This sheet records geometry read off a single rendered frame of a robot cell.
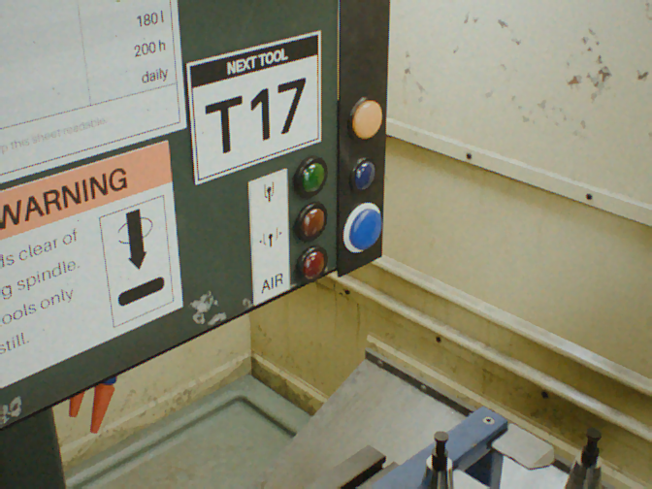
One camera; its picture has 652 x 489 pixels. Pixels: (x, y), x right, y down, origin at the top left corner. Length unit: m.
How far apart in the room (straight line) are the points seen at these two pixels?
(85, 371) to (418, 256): 1.17
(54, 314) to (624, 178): 0.98
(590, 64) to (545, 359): 0.51
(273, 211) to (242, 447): 1.52
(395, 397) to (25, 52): 1.42
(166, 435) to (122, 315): 1.56
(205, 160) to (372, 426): 1.28
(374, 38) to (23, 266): 0.26
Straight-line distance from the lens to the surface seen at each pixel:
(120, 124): 0.48
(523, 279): 1.51
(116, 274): 0.50
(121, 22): 0.46
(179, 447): 2.07
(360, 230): 0.61
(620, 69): 1.30
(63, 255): 0.48
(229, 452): 2.05
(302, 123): 0.56
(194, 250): 0.53
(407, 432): 1.73
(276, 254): 0.58
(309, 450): 1.77
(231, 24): 0.51
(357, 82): 0.58
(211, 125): 0.51
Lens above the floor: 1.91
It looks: 28 degrees down
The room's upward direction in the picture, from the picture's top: straight up
